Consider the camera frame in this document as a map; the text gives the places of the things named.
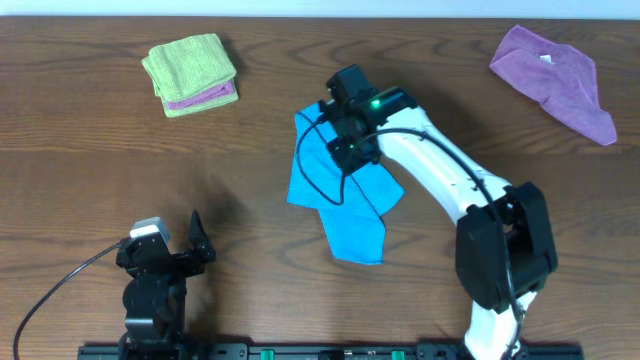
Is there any blue microfibre cloth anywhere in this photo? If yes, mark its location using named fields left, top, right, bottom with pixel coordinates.
left=287, top=104, right=405, bottom=265

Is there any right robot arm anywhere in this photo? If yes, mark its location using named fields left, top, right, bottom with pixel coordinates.
left=320, top=84, right=558, bottom=359

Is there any green folded cloth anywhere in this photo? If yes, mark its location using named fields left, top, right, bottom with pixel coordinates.
left=162, top=93, right=239, bottom=118
left=142, top=34, right=237, bottom=102

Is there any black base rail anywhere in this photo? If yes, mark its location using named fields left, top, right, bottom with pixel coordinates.
left=76, top=341, right=585, bottom=360

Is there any left black cable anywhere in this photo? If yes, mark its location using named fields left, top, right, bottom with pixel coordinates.
left=12, top=241, right=124, bottom=360

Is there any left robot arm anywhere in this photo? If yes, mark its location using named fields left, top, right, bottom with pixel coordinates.
left=116, top=211, right=216, bottom=360

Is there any top green folded cloth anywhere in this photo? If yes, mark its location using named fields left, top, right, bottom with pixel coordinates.
left=142, top=34, right=237, bottom=102

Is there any purple folded cloth in stack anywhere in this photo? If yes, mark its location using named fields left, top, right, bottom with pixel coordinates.
left=166, top=79, right=235, bottom=110

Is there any purple crumpled cloth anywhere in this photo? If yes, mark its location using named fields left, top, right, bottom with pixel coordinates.
left=489, top=25, right=617, bottom=146

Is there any bottom green folded cloth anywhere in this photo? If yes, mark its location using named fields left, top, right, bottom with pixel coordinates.
left=162, top=93, right=239, bottom=118

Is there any right black cable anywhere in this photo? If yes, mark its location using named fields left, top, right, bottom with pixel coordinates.
left=295, top=110, right=526, bottom=360

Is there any black cable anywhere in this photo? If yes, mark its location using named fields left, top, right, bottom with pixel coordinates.
left=295, top=110, right=526, bottom=360
left=12, top=241, right=124, bottom=360

